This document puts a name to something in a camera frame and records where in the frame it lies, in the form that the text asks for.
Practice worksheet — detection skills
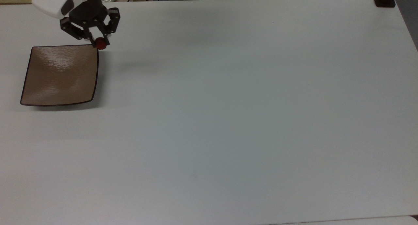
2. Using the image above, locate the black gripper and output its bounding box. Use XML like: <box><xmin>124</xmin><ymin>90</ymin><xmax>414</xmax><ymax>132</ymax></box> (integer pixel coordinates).
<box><xmin>59</xmin><ymin>0</ymin><xmax>121</xmax><ymax>46</ymax></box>

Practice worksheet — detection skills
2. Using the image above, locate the square brown ceramic plate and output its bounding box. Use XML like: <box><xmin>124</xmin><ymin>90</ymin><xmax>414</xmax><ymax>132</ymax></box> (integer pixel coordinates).
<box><xmin>20</xmin><ymin>44</ymin><xmax>99</xmax><ymax>107</ymax></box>

